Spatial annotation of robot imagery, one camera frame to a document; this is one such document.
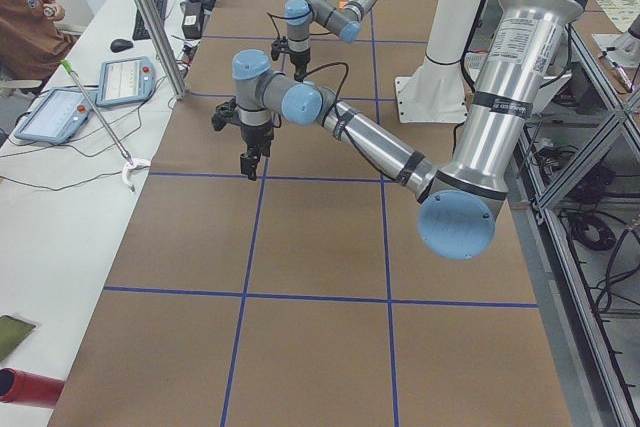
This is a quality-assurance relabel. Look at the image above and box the blue teach pendant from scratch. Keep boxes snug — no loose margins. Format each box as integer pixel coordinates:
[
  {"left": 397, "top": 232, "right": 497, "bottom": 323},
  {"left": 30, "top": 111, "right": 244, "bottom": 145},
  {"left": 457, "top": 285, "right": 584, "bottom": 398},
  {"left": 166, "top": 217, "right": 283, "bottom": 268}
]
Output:
[
  {"left": 96, "top": 57, "right": 155, "bottom": 107},
  {"left": 14, "top": 88, "right": 91, "bottom": 145}
]

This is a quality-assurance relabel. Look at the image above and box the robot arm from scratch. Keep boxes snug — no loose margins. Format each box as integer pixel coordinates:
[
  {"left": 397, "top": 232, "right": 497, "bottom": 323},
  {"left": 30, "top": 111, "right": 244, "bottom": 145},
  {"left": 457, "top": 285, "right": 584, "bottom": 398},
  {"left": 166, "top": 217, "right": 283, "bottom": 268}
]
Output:
[
  {"left": 214, "top": 0, "right": 588, "bottom": 260},
  {"left": 271, "top": 0, "right": 378, "bottom": 81}
]

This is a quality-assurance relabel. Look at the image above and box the blue teach pendant far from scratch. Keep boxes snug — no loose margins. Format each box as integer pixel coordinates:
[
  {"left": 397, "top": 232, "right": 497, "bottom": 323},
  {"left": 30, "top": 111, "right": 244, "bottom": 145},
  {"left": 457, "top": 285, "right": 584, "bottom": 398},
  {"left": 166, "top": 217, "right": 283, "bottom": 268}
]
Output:
[{"left": 96, "top": 57, "right": 155, "bottom": 107}]

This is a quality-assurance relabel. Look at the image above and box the green cloth pad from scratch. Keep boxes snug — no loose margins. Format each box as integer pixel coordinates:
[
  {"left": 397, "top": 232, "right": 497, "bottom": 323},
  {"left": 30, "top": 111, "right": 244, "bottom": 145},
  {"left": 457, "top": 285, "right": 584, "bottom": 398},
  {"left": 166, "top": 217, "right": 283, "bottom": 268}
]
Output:
[{"left": 0, "top": 314, "right": 39, "bottom": 361}]

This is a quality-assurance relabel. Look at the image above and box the aluminium frame column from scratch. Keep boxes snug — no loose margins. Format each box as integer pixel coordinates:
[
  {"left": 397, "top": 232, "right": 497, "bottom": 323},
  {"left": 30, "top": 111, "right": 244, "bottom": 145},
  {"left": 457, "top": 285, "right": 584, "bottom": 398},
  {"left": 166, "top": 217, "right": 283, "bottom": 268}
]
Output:
[{"left": 134, "top": 0, "right": 186, "bottom": 100}]

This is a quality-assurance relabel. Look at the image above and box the blue teach pendant near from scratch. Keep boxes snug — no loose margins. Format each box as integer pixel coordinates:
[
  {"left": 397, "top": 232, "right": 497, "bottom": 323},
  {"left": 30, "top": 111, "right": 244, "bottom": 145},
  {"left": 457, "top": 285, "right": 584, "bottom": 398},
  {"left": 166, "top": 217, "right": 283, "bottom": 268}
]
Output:
[{"left": 14, "top": 88, "right": 91, "bottom": 145}]

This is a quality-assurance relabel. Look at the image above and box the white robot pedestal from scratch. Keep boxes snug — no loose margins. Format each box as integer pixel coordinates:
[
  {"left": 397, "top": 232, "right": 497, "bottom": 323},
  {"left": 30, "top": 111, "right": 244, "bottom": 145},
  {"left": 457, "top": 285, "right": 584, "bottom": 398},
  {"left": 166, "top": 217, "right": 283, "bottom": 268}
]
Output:
[{"left": 395, "top": 0, "right": 482, "bottom": 124}]

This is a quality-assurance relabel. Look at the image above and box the aluminium frame rack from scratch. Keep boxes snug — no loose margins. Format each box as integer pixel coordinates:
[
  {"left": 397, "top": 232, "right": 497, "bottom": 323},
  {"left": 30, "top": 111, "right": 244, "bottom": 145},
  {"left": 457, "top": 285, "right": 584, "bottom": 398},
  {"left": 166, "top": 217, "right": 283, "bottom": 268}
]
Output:
[{"left": 518, "top": 13, "right": 639, "bottom": 426}]

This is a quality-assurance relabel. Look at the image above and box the metal reacher stick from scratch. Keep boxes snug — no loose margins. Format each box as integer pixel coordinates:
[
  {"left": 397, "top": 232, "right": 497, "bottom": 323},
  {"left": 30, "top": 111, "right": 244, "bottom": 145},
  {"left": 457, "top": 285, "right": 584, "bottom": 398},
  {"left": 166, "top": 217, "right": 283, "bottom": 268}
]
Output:
[{"left": 60, "top": 59, "right": 151, "bottom": 193}]

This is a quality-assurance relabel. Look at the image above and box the black keyboard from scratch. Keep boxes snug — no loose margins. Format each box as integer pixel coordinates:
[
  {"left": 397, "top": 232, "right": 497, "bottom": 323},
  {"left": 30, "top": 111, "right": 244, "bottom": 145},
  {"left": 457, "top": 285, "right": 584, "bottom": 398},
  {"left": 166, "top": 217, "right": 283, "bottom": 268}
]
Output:
[{"left": 132, "top": 0, "right": 169, "bottom": 42}]

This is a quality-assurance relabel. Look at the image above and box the brown paper table cover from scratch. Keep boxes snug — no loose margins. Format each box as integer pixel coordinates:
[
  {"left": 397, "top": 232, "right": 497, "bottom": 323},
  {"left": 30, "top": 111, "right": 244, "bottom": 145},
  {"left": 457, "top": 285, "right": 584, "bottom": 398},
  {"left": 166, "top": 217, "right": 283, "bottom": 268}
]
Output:
[{"left": 50, "top": 0, "right": 572, "bottom": 426}]

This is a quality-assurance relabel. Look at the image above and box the black computer mouse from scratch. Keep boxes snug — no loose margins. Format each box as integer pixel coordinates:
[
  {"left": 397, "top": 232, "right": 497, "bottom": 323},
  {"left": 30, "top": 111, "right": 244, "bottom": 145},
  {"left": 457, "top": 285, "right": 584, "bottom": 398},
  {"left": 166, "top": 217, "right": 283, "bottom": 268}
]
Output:
[{"left": 110, "top": 38, "right": 134, "bottom": 53}]

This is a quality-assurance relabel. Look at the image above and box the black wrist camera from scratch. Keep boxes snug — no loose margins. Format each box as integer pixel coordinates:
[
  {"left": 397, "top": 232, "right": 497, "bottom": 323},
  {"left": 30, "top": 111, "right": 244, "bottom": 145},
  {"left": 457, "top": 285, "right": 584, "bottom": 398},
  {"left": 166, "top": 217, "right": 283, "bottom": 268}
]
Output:
[
  {"left": 270, "top": 36, "right": 290, "bottom": 61},
  {"left": 211, "top": 97, "right": 241, "bottom": 132}
]

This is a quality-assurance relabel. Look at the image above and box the red cylinder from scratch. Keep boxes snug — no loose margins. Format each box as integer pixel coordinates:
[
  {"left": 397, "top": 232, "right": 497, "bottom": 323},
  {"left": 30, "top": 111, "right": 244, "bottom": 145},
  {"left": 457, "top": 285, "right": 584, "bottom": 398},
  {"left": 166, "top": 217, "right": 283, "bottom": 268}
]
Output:
[{"left": 1, "top": 368, "right": 65, "bottom": 408}]

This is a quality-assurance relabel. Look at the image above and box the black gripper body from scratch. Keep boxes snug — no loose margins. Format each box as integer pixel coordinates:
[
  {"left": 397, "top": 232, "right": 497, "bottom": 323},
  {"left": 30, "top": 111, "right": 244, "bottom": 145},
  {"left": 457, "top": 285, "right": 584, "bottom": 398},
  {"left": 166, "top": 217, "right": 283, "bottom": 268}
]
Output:
[
  {"left": 291, "top": 50, "right": 309, "bottom": 81},
  {"left": 240, "top": 122, "right": 274, "bottom": 157}
]

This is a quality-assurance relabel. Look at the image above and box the black power adapter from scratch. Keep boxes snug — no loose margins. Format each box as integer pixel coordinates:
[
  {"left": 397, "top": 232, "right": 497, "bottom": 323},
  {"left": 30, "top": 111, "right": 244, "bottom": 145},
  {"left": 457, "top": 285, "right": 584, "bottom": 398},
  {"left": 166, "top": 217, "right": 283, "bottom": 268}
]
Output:
[{"left": 181, "top": 2, "right": 204, "bottom": 40}]

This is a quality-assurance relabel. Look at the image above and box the black camera cable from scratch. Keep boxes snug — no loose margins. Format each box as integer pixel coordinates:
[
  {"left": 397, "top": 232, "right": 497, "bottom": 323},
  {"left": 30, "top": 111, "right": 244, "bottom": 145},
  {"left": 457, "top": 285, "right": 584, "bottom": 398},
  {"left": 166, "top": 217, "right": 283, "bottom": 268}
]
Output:
[{"left": 272, "top": 62, "right": 401, "bottom": 183}]

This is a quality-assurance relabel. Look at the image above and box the person in brown shirt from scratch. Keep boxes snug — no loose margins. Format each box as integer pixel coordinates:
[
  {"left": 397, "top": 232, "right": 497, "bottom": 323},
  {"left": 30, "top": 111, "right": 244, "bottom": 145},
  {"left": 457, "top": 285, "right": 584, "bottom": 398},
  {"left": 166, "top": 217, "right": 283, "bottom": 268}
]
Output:
[{"left": 1, "top": 0, "right": 76, "bottom": 86}]

